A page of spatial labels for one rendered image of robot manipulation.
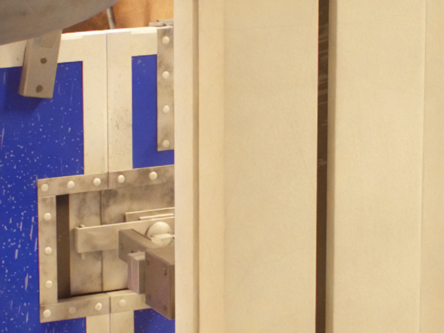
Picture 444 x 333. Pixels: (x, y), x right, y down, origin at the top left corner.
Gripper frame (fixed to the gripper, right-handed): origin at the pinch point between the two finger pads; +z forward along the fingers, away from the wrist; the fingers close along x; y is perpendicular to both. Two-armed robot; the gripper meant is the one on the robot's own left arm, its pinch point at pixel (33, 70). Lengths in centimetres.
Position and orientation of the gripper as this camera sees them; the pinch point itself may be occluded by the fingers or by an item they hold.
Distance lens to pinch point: 201.4
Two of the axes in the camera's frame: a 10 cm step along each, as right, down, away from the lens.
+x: -4.3, -2.1, 8.8
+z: -1.6, 9.8, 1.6
